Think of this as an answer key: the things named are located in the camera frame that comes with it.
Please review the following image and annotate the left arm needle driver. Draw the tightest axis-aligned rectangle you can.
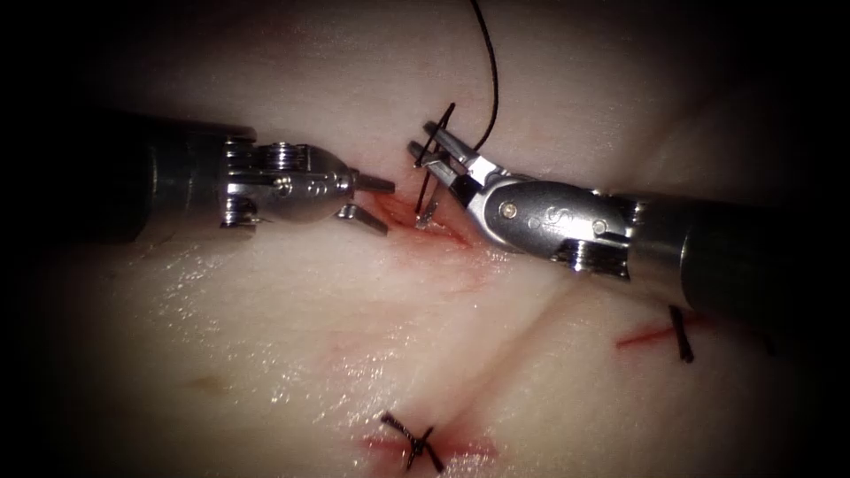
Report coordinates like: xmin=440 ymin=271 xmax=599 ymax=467
xmin=222 ymin=135 xmax=358 ymax=231

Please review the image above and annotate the tissue pad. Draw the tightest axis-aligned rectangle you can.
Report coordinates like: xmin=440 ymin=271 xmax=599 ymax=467
xmin=26 ymin=0 xmax=831 ymax=478

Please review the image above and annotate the black stitching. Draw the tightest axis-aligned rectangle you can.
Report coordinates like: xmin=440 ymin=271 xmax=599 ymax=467
xmin=668 ymin=304 xmax=697 ymax=365
xmin=380 ymin=411 xmax=446 ymax=474

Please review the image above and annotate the left arm needle driver jaw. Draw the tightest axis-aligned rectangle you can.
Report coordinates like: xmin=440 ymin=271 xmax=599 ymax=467
xmin=334 ymin=203 xmax=390 ymax=237
xmin=351 ymin=170 xmax=397 ymax=195

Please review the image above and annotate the black thread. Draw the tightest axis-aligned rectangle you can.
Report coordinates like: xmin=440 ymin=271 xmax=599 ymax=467
xmin=468 ymin=0 xmax=500 ymax=152

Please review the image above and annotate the curved steel needle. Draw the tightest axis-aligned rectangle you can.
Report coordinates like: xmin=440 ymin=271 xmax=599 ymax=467
xmin=413 ymin=101 xmax=460 ymax=232

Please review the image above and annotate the right arm needle driver jaw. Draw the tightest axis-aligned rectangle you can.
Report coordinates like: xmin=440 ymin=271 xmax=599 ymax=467
xmin=422 ymin=119 xmax=511 ymax=189
xmin=406 ymin=140 xmax=482 ymax=206

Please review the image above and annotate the right arm needle driver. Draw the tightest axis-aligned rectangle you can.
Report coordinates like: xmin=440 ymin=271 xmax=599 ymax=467
xmin=467 ymin=176 xmax=640 ymax=281

